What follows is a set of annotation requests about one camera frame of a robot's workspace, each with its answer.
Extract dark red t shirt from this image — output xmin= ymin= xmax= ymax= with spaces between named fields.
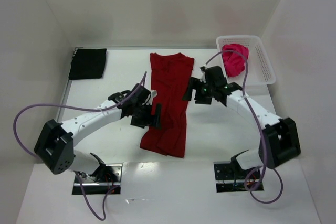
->
xmin=140 ymin=53 xmax=194 ymax=158

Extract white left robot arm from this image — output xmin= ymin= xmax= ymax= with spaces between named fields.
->
xmin=34 ymin=83 xmax=161 ymax=182

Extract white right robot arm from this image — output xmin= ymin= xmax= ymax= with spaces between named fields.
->
xmin=183 ymin=66 xmax=301 ymax=173

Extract pink crumpled t shirt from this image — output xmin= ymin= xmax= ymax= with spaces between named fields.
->
xmin=222 ymin=44 xmax=249 ymax=78

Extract white plastic basket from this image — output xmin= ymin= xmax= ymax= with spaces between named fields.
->
xmin=216 ymin=35 xmax=276 ymax=87

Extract black folded t shirt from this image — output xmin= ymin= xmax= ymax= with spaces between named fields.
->
xmin=68 ymin=48 xmax=107 ymax=80

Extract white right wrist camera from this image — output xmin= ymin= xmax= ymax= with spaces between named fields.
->
xmin=200 ymin=65 xmax=207 ymax=83

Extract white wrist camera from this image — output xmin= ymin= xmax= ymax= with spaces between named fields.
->
xmin=200 ymin=65 xmax=207 ymax=83
xmin=146 ymin=90 xmax=157 ymax=104

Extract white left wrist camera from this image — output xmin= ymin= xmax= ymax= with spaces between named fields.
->
xmin=146 ymin=90 xmax=157 ymax=104

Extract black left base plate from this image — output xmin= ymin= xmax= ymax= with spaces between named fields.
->
xmin=78 ymin=164 xmax=123 ymax=195

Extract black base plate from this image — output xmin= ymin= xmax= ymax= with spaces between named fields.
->
xmin=78 ymin=164 xmax=123 ymax=195
xmin=214 ymin=162 xmax=251 ymax=193

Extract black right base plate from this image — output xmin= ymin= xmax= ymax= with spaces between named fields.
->
xmin=214 ymin=162 xmax=251 ymax=193

